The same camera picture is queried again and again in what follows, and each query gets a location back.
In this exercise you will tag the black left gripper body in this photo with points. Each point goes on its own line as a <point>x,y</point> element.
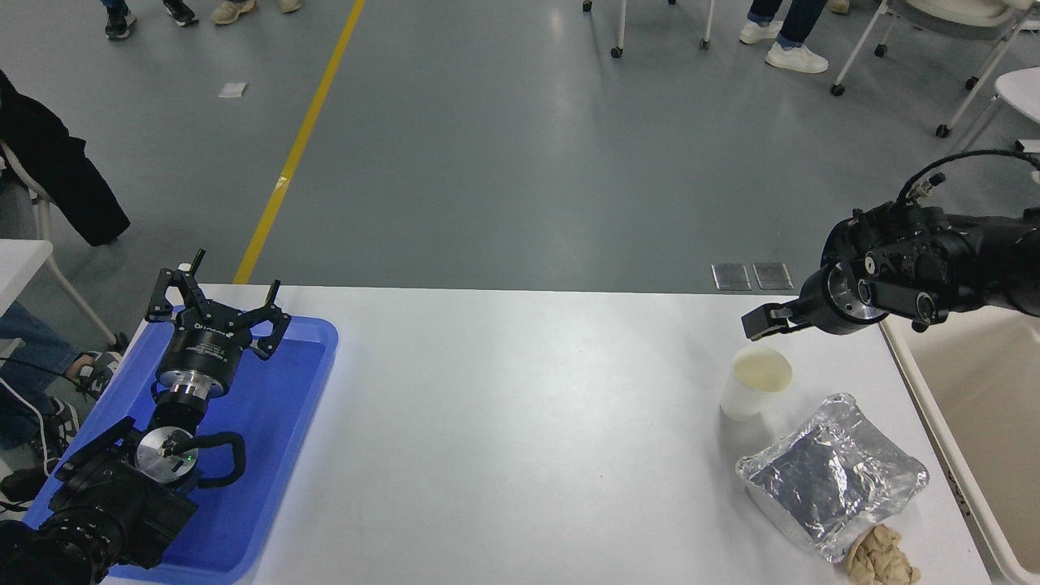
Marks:
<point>205,347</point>

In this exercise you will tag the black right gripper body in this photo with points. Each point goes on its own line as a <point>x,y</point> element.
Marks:
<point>825,301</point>

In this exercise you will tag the white paper cup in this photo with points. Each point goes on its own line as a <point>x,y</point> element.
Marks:
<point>751,388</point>

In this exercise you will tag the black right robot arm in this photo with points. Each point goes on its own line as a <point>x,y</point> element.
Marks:
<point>959,252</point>

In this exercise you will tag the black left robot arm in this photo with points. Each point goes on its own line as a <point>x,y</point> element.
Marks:
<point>122,500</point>

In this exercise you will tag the metal floor plate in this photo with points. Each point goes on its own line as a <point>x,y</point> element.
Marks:
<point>773,275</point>
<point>731,277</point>

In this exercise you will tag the blue plastic tray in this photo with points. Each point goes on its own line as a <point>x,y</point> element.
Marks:
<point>276,422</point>

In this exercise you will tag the white chair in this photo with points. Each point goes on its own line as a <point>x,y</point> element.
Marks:
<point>41,219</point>

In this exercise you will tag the silver foil tray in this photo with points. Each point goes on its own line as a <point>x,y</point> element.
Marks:
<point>829,479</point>

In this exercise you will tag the small white table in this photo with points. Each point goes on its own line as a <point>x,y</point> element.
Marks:
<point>16,268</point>

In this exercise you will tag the person in jeans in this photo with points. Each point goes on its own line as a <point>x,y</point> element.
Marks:
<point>24,349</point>

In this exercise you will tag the black jacket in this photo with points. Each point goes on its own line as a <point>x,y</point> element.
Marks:
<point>49,162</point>

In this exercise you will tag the large pale bin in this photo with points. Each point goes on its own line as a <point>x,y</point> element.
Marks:
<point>991,406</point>

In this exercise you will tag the white paper scrap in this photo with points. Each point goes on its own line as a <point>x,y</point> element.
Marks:
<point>233,90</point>

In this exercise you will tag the person with white shoes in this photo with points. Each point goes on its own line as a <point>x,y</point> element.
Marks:
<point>795,57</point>

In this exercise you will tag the crumpled tan paper ball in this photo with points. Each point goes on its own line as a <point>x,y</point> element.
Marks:
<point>877,556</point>

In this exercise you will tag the person with black shoes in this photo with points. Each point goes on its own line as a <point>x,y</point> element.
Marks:
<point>119,23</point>

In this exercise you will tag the person with tan shoes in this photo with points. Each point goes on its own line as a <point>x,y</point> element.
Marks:
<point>231,10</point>

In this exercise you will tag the round white table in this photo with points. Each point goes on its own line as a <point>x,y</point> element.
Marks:
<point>1025,91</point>

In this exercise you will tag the grey chair with casters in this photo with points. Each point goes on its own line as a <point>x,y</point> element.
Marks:
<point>959,16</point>

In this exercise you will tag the white stand with casters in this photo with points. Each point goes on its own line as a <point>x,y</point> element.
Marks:
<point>622,24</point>

